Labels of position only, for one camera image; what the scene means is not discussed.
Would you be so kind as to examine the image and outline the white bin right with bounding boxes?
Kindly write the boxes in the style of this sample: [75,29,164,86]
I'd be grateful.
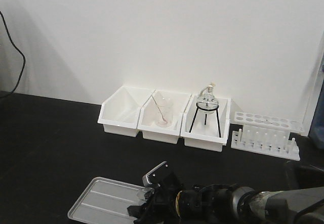
[180,95,231,152]

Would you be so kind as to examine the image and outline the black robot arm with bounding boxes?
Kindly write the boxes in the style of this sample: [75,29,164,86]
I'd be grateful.
[127,173,323,223]

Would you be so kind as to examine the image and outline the glass beaker in bin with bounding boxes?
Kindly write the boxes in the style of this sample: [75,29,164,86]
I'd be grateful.
[154,96,173,127]

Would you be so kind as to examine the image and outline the silver metal tray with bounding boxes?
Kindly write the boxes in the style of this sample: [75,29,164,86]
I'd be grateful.
[67,177,152,223]

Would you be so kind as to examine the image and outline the white bin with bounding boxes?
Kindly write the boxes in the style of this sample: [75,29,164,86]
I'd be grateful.
[98,85,154,137]
[180,95,231,152]
[138,89,191,144]

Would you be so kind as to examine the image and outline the white test tube rack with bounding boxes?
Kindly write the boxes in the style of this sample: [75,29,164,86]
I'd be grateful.
[231,111,303,161]

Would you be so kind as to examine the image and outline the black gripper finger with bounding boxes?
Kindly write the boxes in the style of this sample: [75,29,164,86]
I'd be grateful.
[127,202,152,224]

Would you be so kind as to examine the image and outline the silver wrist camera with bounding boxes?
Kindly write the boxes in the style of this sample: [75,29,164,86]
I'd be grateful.
[142,161,170,188]

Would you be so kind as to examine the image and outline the glass stirring rod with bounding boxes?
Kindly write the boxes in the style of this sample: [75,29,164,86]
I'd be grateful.
[151,95,168,124]

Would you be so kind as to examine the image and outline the white bin middle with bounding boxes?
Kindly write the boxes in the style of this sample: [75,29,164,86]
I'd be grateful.
[138,89,191,144]

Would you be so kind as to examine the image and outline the round glass flask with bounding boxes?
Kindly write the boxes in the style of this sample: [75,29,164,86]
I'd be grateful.
[197,82,219,114]

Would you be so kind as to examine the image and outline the black tripod stand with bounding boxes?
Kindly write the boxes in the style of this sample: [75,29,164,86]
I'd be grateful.
[189,100,221,137]

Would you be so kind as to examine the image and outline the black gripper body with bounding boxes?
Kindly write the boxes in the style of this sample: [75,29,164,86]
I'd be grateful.
[148,172,183,223]

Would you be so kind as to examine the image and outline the white bin left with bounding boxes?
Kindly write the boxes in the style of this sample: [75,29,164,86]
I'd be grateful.
[98,85,154,137]

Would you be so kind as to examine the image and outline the clear glass beaker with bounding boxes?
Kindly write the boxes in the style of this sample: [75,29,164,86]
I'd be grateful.
[137,187,154,205]

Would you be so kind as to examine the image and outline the black cable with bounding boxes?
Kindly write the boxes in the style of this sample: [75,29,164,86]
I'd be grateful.
[0,11,27,98]

